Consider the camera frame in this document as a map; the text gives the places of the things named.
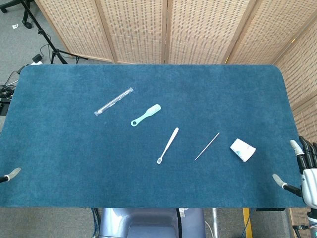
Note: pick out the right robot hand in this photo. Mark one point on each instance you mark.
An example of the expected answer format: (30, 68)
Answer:
(308, 181)

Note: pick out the grey robot base body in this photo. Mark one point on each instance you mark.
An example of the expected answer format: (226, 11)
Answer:
(151, 223)

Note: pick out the thin silver metal needle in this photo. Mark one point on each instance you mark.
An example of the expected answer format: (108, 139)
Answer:
(207, 146)

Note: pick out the small white paper packet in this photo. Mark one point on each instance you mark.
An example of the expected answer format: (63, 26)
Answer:
(242, 149)

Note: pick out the white toothbrush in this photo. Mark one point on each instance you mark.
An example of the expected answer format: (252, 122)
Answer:
(168, 145)

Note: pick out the blue felt table mat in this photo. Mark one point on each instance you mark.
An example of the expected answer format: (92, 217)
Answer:
(153, 138)

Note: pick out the mint green small brush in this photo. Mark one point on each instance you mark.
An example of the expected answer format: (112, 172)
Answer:
(146, 115)

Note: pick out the woven bamboo folding screen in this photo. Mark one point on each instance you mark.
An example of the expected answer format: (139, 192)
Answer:
(198, 32)

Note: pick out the clear wrapped plastic straw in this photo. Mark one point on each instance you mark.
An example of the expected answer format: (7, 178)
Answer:
(114, 101)

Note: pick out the black power adapter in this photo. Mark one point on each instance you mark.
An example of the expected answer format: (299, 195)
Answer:
(37, 59)

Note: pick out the black tripod stand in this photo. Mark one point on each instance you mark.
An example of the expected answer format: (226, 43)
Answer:
(43, 34)

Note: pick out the black office chair base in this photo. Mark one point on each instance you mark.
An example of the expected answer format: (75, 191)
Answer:
(18, 11)

